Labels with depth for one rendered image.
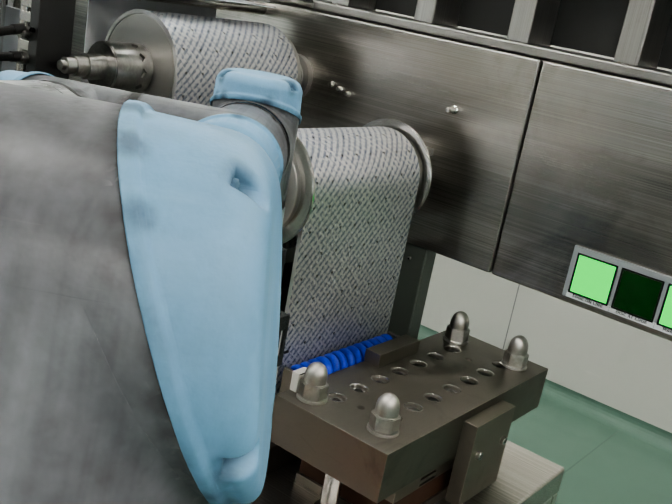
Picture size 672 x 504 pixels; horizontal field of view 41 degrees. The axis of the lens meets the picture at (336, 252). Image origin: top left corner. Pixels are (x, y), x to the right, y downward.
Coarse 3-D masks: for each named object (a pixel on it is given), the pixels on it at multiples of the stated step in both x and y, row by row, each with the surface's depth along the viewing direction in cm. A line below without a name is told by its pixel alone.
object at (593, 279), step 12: (588, 264) 115; (600, 264) 114; (576, 276) 116; (588, 276) 115; (600, 276) 114; (612, 276) 114; (576, 288) 117; (588, 288) 116; (600, 288) 115; (600, 300) 115
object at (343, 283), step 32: (384, 224) 117; (320, 256) 107; (352, 256) 113; (384, 256) 119; (320, 288) 110; (352, 288) 115; (384, 288) 122; (320, 320) 112; (352, 320) 118; (384, 320) 125; (320, 352) 114
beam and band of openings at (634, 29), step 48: (336, 0) 136; (384, 0) 139; (432, 0) 126; (480, 0) 129; (528, 0) 117; (576, 0) 121; (624, 0) 117; (528, 48) 118; (576, 48) 121; (624, 48) 110
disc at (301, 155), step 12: (300, 144) 101; (300, 156) 101; (300, 168) 101; (312, 168) 100; (312, 180) 100; (312, 192) 101; (300, 204) 102; (312, 204) 101; (300, 216) 102; (288, 228) 103; (300, 228) 102; (288, 240) 104
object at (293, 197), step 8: (296, 168) 101; (296, 176) 101; (296, 184) 101; (288, 192) 102; (296, 192) 101; (288, 200) 102; (296, 200) 101; (288, 208) 102; (296, 208) 102; (288, 216) 102
